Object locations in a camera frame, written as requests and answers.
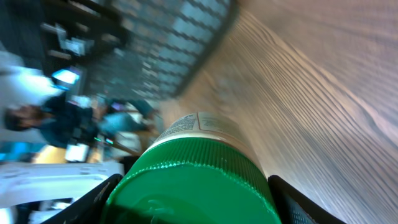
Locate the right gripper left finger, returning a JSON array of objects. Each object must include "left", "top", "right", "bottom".
[{"left": 42, "top": 174, "right": 122, "bottom": 224}]

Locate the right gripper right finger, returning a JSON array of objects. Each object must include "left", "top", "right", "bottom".
[{"left": 267, "top": 175, "right": 345, "bottom": 224}]

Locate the green capped bottle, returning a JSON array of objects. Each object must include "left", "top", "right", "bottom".
[{"left": 101, "top": 112, "right": 280, "bottom": 224}]

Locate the person in background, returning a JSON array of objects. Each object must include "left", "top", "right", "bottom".
[{"left": 3, "top": 92, "right": 158, "bottom": 148}]

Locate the grey plastic mesh basket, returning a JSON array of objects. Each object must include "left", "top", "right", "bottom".
[{"left": 82, "top": 0, "right": 238, "bottom": 100}]

